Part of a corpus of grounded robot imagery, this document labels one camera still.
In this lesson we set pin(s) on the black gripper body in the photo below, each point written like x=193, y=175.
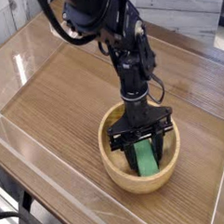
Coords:
x=139, y=121

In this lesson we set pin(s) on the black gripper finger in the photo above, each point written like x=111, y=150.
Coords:
x=157, y=147
x=130, y=155

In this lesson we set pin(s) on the green rectangular block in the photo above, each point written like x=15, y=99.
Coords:
x=146, y=162

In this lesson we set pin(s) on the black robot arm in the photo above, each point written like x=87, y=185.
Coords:
x=122, y=36

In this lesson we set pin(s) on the brown wooden bowl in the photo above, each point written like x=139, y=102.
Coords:
x=117, y=166

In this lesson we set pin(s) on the black metal table leg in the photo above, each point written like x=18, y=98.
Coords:
x=25, y=204

